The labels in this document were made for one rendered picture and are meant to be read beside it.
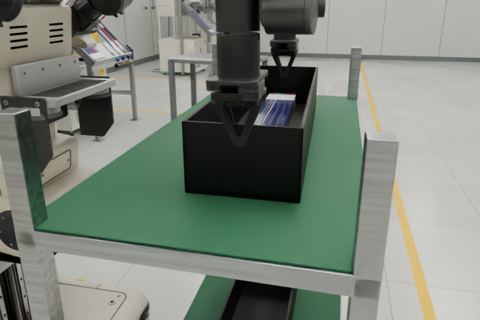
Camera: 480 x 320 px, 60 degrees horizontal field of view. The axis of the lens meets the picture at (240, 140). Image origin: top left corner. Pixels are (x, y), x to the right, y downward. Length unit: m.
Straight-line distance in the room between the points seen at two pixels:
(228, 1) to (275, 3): 0.06
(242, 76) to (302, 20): 0.10
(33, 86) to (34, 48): 0.09
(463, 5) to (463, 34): 0.60
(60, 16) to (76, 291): 0.94
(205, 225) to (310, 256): 0.14
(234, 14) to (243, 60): 0.06
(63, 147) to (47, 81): 0.19
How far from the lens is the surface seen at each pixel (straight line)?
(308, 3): 0.50
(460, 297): 2.16
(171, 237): 0.53
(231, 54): 0.53
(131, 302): 1.52
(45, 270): 0.63
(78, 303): 1.56
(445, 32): 10.19
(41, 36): 1.04
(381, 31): 10.00
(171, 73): 3.39
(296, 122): 0.96
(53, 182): 1.11
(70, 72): 1.09
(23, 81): 0.96
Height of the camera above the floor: 1.22
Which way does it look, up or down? 18 degrees down
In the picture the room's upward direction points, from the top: straight up
